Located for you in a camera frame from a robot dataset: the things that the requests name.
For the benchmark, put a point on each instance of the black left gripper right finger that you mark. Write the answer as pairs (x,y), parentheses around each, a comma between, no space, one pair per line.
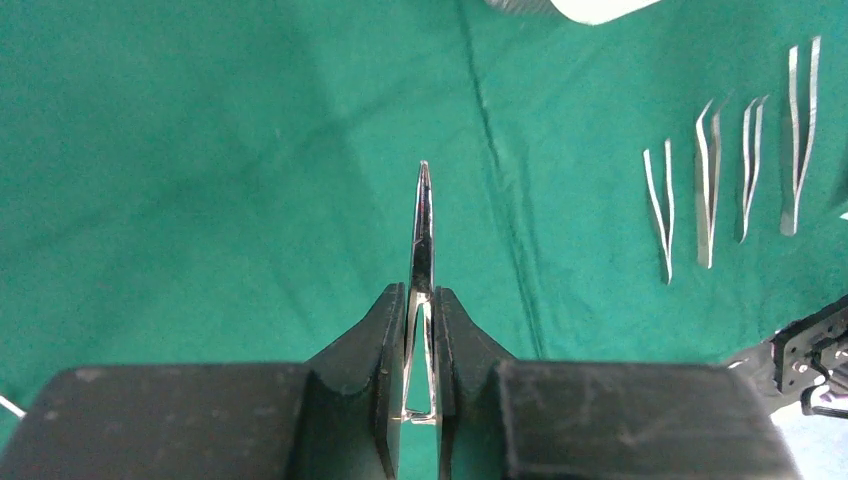
(507,418)

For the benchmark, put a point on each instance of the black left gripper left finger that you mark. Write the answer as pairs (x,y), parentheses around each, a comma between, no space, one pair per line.
(334,416)

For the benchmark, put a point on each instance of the steel ring-handled hemostat clamp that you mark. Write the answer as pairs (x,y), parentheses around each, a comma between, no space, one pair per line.
(420,294)

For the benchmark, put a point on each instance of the steel surgical forceps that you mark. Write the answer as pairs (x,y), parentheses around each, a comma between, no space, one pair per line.
(663,213)

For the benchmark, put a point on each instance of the green surgical drape cloth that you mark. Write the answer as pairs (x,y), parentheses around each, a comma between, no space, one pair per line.
(190,182)

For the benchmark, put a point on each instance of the steel needle holder clamp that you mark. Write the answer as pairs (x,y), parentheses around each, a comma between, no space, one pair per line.
(752,128)

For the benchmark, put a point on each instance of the white sterile packet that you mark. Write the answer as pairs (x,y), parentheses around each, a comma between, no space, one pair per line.
(585,12)

